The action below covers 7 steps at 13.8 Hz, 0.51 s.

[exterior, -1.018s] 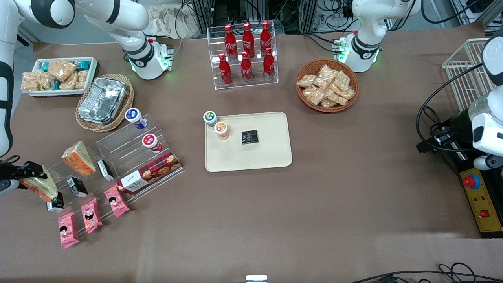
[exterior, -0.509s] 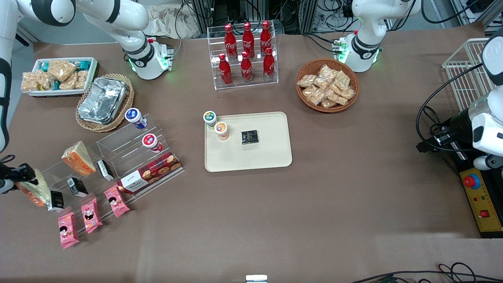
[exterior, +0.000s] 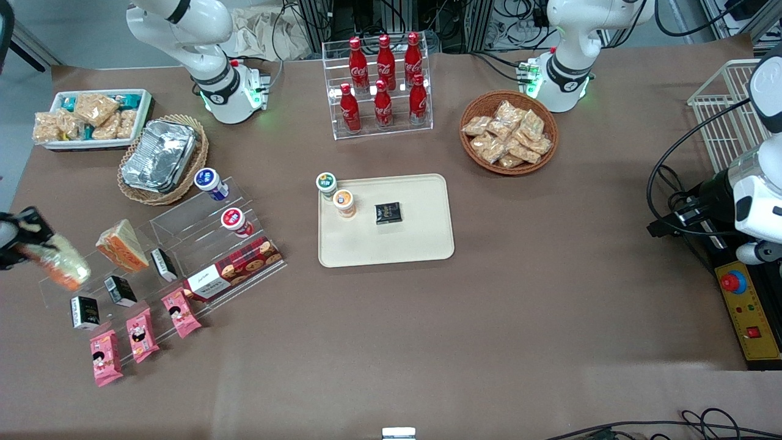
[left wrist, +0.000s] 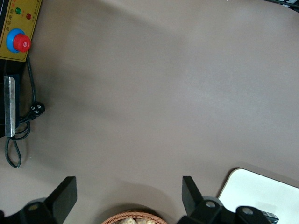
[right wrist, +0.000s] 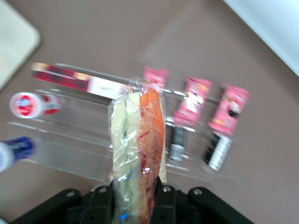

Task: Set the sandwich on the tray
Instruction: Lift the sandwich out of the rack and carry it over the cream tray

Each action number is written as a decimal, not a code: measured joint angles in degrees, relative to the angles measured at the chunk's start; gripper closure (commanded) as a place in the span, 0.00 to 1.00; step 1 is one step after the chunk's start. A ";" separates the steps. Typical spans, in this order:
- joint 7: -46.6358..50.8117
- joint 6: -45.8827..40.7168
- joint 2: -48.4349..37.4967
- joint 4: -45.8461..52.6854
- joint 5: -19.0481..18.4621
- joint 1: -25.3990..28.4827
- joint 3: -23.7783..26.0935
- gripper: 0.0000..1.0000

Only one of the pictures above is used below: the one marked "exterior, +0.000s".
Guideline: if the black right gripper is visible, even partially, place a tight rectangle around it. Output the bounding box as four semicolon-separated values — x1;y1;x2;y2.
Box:
0;206;57;271

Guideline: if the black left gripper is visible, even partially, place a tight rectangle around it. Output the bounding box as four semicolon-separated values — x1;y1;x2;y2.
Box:
647;169;737;239

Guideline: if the triangle sandwich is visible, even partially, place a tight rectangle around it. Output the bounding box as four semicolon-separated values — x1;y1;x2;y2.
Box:
34;235;92;292
95;219;151;273

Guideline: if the white rectangular snack tray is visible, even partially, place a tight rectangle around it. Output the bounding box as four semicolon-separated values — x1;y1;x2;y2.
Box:
37;89;153;152

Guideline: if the cream plastic tray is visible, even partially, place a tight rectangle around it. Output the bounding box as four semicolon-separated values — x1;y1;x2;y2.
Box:
318;174;456;269

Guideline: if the clear acrylic stepped stand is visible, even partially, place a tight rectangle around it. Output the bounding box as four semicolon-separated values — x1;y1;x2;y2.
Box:
148;176;288;318
38;225;211;369

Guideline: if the black and yellow control box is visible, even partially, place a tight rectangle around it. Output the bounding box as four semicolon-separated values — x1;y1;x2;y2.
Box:
696;232;782;371

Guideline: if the small black and white box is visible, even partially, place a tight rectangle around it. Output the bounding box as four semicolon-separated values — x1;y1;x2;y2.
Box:
150;247;178;282

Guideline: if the pink snack packet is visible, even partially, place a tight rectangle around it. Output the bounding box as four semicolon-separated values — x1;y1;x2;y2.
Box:
90;329;125;387
161;287;203;339
126;307;160;365

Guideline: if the silver foil container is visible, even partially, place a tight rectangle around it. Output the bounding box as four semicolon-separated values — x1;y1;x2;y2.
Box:
120;119;199;194

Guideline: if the oval tan wicker basket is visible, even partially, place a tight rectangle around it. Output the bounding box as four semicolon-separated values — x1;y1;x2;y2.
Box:
117;114;210;206

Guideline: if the blue-lid cup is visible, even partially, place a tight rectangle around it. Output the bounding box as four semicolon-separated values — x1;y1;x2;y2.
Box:
194;167;230;202

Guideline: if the dark metal stand leg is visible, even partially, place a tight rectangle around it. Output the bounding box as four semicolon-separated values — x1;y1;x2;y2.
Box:
0;0;48;73

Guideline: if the red-lid cup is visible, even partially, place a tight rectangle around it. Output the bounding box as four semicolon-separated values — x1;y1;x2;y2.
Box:
221;207;255;238

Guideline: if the red tartan cookie box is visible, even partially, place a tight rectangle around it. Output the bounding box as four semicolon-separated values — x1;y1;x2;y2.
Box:
183;236;283;303

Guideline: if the round brown wicker basket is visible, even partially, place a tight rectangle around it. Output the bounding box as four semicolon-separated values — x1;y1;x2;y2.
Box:
459;90;560;177

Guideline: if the red cola bottle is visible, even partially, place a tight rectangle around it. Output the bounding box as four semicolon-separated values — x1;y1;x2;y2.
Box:
404;32;423;86
373;79;394;130
408;74;429;127
339;83;362;133
376;34;396;91
348;37;370;94

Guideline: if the clear acrylic bottle rack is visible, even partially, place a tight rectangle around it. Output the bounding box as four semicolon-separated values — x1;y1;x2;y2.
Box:
321;34;434;141

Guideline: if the orange-lid cup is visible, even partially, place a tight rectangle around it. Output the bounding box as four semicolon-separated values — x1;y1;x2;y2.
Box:
333;189;357;220

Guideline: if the black power cord with plug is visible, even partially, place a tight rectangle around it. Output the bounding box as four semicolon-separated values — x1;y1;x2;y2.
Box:
663;165;723;273

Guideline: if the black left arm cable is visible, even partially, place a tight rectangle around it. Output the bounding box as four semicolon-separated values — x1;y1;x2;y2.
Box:
646;99;753;238

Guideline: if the white wire basket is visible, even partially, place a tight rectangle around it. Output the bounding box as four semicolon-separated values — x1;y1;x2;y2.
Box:
687;59;774;175

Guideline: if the black cable at table edge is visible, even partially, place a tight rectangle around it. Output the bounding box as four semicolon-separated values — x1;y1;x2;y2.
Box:
543;408;782;440

